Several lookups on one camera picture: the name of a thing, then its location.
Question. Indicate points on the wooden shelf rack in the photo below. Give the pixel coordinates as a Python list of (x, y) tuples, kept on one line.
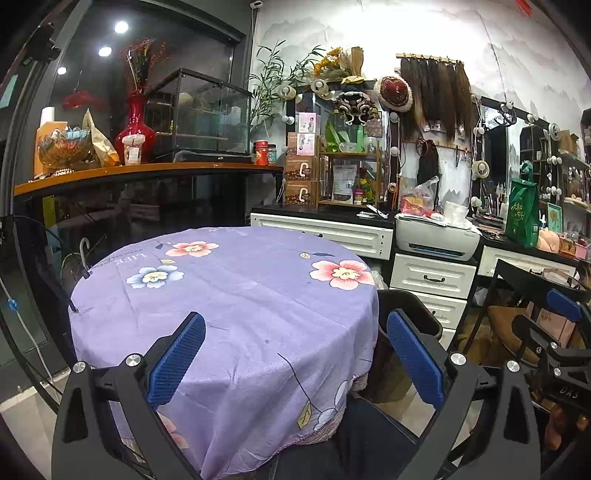
[(348, 153)]

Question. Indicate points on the glass terrarium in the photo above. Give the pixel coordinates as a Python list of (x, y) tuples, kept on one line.
[(198, 115)]

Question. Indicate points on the plastic bag with red items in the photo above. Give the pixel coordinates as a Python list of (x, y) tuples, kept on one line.
[(418, 198)]

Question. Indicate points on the plastic drink cup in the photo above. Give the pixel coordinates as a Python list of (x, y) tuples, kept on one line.
[(133, 151)]

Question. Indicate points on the ornate glass bowl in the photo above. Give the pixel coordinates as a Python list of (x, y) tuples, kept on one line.
[(64, 150)]

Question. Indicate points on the brown seat cushion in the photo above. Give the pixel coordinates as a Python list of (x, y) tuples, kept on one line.
[(501, 318)]

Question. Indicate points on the white drawer cabinet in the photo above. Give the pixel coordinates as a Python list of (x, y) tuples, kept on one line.
[(431, 277)]

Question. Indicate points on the wooden counter shelf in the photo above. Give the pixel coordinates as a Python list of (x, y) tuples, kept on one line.
[(147, 173)]

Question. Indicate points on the red tin can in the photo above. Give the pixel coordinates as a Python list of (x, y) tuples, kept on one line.
[(262, 153)]

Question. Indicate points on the vanity mirror with bulbs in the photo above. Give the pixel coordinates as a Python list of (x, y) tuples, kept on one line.
[(496, 147)]

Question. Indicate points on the umbrella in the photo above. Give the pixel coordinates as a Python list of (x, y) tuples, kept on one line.
[(85, 258)]

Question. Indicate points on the teal jar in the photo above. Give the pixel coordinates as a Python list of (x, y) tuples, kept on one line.
[(272, 155)]

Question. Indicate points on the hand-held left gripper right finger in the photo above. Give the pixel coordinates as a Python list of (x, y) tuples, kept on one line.
[(415, 360)]

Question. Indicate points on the red vase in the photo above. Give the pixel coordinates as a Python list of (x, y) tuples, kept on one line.
[(136, 134)]

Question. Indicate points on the decorative mask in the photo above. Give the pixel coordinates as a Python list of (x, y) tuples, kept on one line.
[(356, 107)]

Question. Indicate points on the black phone mount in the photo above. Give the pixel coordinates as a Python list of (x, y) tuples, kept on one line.
[(44, 44)]

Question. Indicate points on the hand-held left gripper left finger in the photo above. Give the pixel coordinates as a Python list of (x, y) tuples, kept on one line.
[(178, 355)]

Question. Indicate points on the green bamboo plant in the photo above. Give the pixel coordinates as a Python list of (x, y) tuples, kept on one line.
[(277, 87)]

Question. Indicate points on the black trash bin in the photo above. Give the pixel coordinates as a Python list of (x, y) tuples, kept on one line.
[(406, 300)]

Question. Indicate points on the pink figurine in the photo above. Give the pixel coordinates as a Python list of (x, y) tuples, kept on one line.
[(549, 241)]

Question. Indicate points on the dried flower bouquet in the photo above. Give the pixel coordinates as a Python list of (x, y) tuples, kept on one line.
[(337, 64)]

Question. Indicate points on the hanging hair extensions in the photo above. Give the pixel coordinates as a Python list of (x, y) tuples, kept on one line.
[(436, 97)]

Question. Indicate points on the small pink picture box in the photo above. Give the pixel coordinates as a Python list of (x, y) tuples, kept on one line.
[(308, 122)]

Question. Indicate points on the wide white drawer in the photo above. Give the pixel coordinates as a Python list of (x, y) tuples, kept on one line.
[(332, 235)]

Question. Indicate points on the white printer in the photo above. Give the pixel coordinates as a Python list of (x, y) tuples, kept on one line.
[(438, 237)]

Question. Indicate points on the red dried branches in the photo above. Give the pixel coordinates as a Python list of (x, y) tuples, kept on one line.
[(143, 64)]

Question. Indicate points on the black folding chair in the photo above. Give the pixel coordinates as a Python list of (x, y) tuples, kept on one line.
[(508, 277)]

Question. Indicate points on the green gift bag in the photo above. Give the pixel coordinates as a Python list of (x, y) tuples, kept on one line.
[(521, 212)]

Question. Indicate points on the brown paper bag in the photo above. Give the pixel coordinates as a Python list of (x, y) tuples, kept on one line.
[(101, 147)]

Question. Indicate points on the person's right hand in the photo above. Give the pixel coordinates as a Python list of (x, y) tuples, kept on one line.
[(570, 429)]

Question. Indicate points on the red round hat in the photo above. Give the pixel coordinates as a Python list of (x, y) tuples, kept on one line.
[(393, 94)]

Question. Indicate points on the pink product box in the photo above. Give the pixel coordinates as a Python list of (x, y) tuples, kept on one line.
[(301, 145)]

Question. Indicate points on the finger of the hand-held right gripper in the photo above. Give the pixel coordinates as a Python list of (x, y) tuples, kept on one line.
[(535, 337), (563, 304)]

